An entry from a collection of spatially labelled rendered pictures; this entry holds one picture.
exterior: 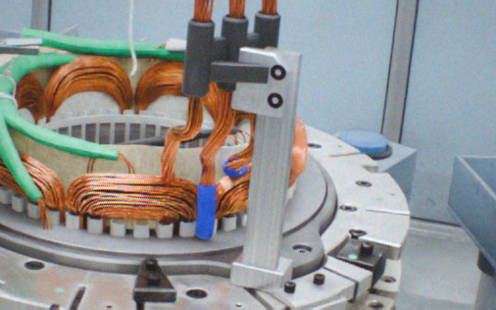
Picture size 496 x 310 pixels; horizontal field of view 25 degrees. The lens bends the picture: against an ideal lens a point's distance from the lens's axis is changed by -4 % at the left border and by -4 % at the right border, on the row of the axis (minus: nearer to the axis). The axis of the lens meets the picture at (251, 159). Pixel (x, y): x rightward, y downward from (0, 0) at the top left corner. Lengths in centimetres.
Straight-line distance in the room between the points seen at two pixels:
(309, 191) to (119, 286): 15
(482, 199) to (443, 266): 237
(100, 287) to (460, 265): 268
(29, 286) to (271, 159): 13
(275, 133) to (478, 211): 31
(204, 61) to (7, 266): 14
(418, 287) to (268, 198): 250
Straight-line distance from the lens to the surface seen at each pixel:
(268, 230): 53
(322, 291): 54
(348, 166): 70
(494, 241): 77
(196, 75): 49
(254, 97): 50
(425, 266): 314
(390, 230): 62
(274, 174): 52
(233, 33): 50
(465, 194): 82
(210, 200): 55
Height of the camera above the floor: 135
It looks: 21 degrees down
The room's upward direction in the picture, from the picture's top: 6 degrees clockwise
